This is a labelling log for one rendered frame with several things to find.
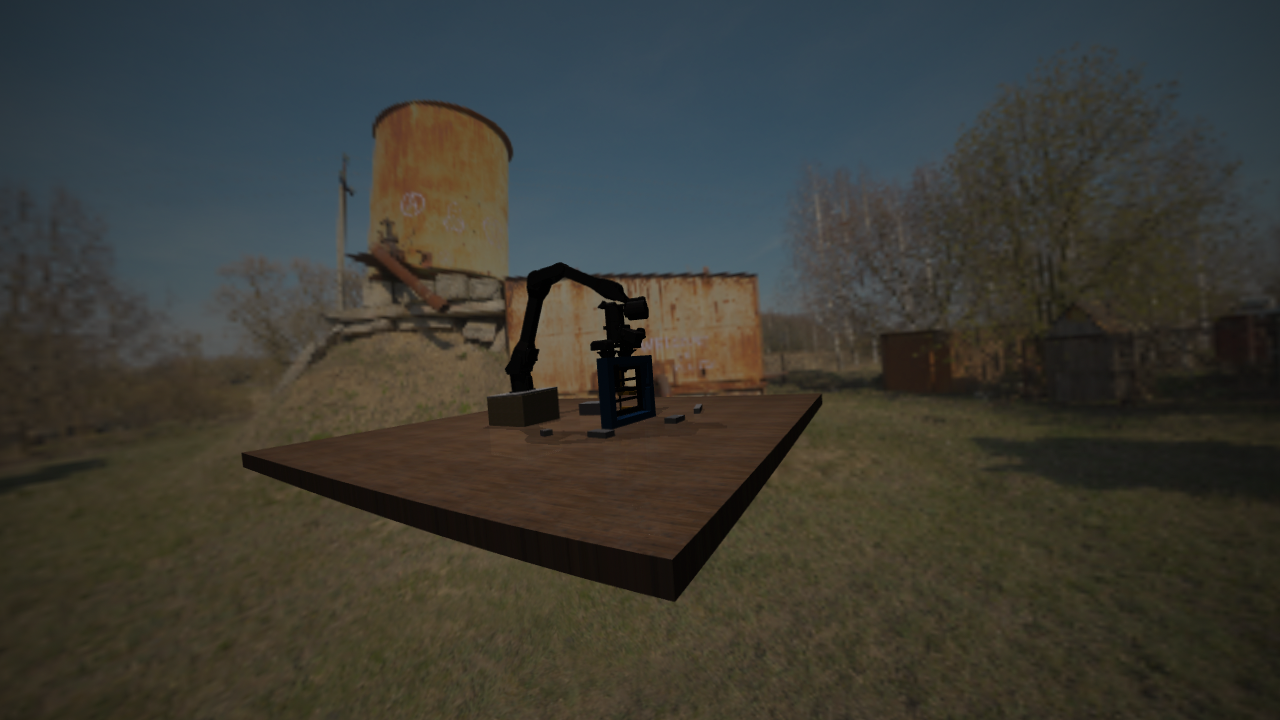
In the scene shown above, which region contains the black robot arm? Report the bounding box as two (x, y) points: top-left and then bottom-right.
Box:
(506, 263), (649, 393)

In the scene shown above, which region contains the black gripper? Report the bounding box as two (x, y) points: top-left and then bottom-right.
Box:
(590, 322), (641, 357)

